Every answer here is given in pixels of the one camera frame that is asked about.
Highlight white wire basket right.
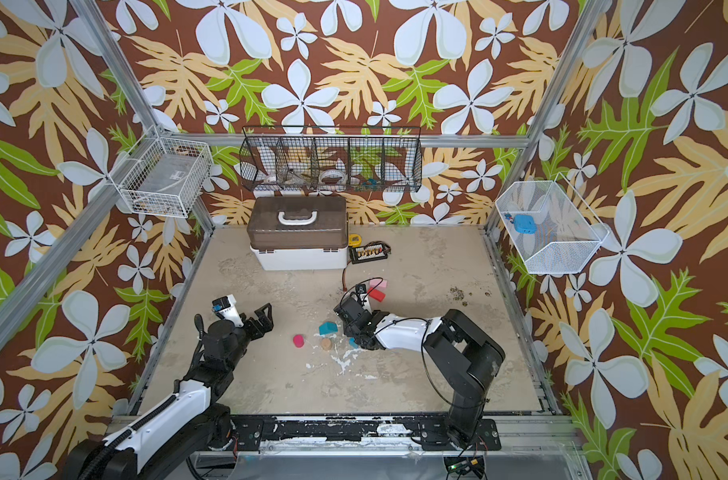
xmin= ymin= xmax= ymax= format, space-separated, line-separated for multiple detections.
xmin=495 ymin=175 xmax=610 ymax=276

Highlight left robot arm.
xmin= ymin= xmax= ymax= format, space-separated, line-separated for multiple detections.
xmin=61 ymin=296 xmax=274 ymax=479

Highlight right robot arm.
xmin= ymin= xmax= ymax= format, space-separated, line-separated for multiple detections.
xmin=334 ymin=293 xmax=506 ymax=448

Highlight yellow tape measure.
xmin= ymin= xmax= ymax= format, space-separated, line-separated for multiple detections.
xmin=348 ymin=234 xmax=363 ymax=249

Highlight red notched block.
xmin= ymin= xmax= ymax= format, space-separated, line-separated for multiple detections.
xmin=368 ymin=288 xmax=386 ymax=302

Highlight teal arch block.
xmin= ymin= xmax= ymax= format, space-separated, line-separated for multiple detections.
xmin=318 ymin=321 xmax=338 ymax=336

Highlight white box brown lid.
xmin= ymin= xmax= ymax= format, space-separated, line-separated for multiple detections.
xmin=247 ymin=196 xmax=348 ymax=271

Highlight white wire basket left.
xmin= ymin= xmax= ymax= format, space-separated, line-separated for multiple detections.
xmin=112 ymin=131 xmax=213 ymax=218

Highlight black wire basket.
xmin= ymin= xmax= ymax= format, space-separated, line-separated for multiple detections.
xmin=235 ymin=125 xmax=424 ymax=193

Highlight white wire basket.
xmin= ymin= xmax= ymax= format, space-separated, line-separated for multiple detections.
xmin=112 ymin=131 xmax=213 ymax=218
xmin=495 ymin=175 xmax=610 ymax=276

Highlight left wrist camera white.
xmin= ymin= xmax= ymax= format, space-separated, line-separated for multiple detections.
xmin=212 ymin=294 xmax=243 ymax=328

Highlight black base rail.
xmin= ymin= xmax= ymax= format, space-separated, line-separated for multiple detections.
xmin=231 ymin=413 xmax=502 ymax=451

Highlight blue object in basket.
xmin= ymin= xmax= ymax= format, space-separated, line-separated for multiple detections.
xmin=512 ymin=214 xmax=537 ymax=235

